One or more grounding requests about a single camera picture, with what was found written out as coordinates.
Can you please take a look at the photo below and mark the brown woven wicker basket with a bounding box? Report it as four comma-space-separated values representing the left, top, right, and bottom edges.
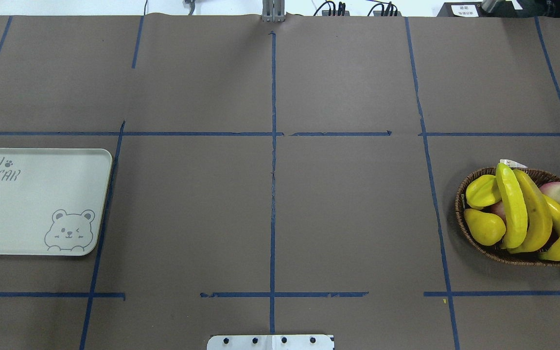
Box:
448, 167, 560, 267

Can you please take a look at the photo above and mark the yellow starfruit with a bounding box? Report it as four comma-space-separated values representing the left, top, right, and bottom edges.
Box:
465, 175, 502, 210

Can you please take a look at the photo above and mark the paper price tag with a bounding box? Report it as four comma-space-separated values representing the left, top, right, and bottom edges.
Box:
499, 159, 527, 169

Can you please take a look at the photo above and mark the white bear print tray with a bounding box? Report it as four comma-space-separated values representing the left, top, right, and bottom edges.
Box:
0, 148, 113, 256

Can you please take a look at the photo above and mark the black labelled box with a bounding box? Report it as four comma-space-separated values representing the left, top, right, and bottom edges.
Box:
437, 0, 503, 18

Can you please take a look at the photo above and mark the red and white apple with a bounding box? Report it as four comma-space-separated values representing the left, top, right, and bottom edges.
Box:
539, 181, 560, 204

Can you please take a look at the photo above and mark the grey metal frame post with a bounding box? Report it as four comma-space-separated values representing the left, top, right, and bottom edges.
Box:
262, 0, 286, 22

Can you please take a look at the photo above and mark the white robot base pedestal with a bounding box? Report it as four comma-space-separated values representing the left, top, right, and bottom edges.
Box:
206, 334, 335, 350

